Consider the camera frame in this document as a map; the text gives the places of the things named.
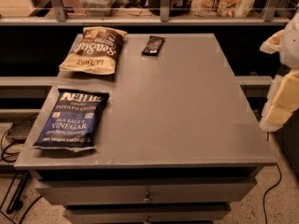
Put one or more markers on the lower grey drawer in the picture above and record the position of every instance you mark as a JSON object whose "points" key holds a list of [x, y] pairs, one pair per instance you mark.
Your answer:
{"points": [[146, 214]]}

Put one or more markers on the clear plastic container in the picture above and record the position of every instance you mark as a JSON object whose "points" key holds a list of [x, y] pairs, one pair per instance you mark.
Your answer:
{"points": [[97, 8]]}

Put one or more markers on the tan sea salt chip bag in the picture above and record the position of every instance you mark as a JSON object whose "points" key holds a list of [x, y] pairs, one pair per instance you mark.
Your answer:
{"points": [[97, 53]]}

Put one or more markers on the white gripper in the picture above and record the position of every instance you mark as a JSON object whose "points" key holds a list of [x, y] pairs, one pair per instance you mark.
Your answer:
{"points": [[291, 46]]}

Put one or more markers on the blue Kettle chip bag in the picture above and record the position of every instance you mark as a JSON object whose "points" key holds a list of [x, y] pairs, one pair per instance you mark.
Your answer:
{"points": [[73, 120]]}

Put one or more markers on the grey drawer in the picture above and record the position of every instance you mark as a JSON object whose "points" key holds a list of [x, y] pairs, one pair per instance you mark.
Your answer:
{"points": [[144, 191], [146, 214]]}

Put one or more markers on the grey drawer cabinet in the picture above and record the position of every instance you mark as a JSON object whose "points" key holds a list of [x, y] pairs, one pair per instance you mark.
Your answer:
{"points": [[180, 115]]}

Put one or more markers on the upper grey drawer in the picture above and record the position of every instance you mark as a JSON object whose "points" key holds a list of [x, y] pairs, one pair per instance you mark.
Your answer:
{"points": [[144, 191]]}

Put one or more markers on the grey metal shelf rail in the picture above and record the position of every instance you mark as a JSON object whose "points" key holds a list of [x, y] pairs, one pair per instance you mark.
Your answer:
{"points": [[132, 13]]}

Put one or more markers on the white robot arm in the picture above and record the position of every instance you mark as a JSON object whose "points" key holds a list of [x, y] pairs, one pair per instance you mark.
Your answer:
{"points": [[283, 95]]}

